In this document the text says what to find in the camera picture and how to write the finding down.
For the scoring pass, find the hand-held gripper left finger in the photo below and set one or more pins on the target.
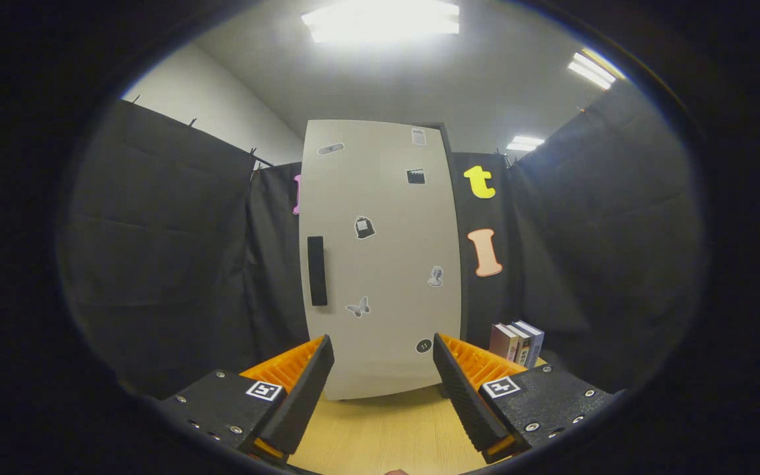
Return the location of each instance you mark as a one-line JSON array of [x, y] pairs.
[[301, 402]]

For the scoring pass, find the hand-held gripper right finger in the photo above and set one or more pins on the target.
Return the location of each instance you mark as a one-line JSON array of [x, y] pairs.
[[466, 402]]

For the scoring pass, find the beige cabinet door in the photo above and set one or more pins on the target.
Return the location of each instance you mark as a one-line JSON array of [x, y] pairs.
[[386, 264]]

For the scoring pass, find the white book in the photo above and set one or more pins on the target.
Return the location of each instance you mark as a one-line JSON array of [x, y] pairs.
[[524, 346]]

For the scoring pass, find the black backdrop cloth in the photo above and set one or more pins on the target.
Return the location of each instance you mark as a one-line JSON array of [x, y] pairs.
[[156, 251]]

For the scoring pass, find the dark grey cabinet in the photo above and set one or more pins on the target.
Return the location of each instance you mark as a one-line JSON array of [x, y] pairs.
[[447, 135]]

